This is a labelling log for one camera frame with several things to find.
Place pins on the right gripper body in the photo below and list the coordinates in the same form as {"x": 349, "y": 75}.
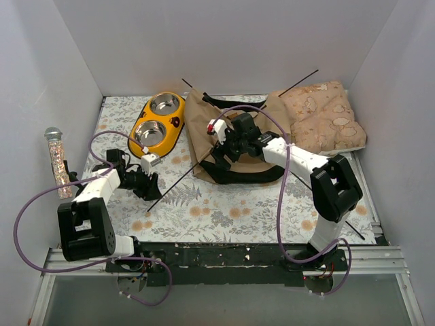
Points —
{"x": 223, "y": 151}

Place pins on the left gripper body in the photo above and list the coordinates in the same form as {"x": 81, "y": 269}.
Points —
{"x": 147, "y": 183}

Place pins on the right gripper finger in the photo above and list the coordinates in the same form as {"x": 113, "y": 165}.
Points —
{"x": 223, "y": 158}
{"x": 238, "y": 121}

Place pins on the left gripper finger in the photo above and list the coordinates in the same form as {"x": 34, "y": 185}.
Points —
{"x": 151, "y": 181}
{"x": 148, "y": 194}

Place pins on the beige fabric pet tent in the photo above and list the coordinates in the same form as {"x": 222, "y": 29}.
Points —
{"x": 269, "y": 115}

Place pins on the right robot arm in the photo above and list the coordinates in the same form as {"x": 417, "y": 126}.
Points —
{"x": 335, "y": 189}

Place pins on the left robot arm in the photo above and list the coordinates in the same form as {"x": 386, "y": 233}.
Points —
{"x": 86, "y": 230}

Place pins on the yellow double pet bowl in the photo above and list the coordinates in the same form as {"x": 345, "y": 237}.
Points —
{"x": 159, "y": 125}

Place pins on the floral table mat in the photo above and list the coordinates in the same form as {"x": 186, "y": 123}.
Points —
{"x": 199, "y": 211}

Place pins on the black microphone stand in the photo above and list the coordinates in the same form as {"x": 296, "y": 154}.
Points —
{"x": 72, "y": 175}

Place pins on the beige patterned pillow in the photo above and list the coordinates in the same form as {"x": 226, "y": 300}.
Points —
{"x": 323, "y": 121}

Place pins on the glitter toy microphone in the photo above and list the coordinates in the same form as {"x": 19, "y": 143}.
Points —
{"x": 57, "y": 155}

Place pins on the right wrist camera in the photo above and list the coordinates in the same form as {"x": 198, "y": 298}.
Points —
{"x": 218, "y": 128}

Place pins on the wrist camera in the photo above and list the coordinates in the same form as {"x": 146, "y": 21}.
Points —
{"x": 148, "y": 163}
{"x": 218, "y": 128}

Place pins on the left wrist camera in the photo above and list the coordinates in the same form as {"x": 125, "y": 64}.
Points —
{"x": 148, "y": 163}

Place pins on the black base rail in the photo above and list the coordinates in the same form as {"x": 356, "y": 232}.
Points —
{"x": 222, "y": 263}

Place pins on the aluminium frame rail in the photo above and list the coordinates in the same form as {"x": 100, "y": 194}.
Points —
{"x": 375, "y": 289}

